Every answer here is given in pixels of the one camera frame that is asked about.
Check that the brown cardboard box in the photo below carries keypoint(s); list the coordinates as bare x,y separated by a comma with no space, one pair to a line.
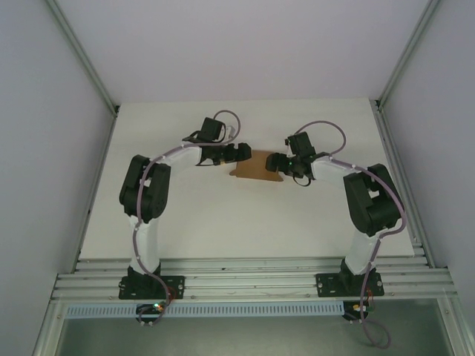
256,167

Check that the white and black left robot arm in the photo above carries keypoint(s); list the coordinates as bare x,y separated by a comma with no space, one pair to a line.
185,155

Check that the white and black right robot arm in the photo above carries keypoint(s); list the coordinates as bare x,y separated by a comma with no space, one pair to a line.
330,170

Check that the black controller board with LEDs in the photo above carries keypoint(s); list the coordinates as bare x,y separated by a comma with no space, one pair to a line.
148,308
352,313

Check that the aluminium table side rail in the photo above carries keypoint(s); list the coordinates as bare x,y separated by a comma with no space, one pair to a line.
101,167
396,167

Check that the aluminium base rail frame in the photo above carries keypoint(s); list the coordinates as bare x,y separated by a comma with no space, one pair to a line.
241,282

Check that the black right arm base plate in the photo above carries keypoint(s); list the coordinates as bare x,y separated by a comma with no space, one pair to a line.
326,285

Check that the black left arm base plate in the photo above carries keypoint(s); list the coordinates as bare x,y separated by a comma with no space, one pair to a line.
174,287

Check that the aluminium upright frame post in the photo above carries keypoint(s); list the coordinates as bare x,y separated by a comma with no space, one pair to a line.
409,52
82,52

